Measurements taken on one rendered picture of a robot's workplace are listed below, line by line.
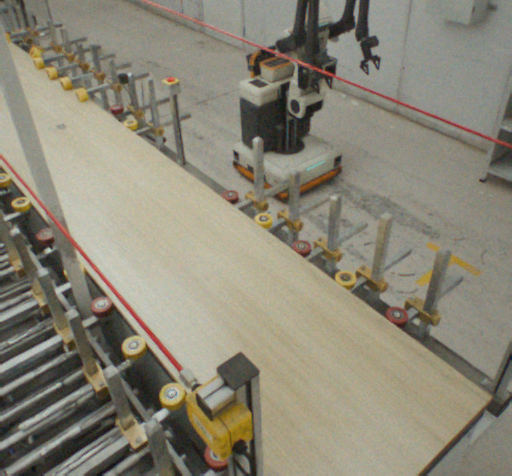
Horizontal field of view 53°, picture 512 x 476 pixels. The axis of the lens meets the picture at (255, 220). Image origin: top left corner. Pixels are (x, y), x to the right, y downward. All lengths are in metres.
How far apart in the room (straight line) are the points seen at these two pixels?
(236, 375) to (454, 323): 2.66
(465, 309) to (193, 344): 1.93
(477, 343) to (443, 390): 1.40
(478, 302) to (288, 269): 1.61
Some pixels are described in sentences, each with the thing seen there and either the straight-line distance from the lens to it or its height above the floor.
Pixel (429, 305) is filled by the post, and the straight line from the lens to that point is 2.02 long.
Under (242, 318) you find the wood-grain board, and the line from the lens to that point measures 1.90.
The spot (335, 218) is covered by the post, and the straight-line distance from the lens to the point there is 2.15.
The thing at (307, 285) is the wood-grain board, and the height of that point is 0.90.
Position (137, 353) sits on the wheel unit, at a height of 0.90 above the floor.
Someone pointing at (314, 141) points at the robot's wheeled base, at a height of 0.28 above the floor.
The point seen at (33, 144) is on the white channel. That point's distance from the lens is 1.75.
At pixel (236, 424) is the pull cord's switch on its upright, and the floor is 1.77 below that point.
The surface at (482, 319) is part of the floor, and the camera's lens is 3.31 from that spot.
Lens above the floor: 2.33
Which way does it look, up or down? 38 degrees down
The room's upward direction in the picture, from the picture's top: 2 degrees counter-clockwise
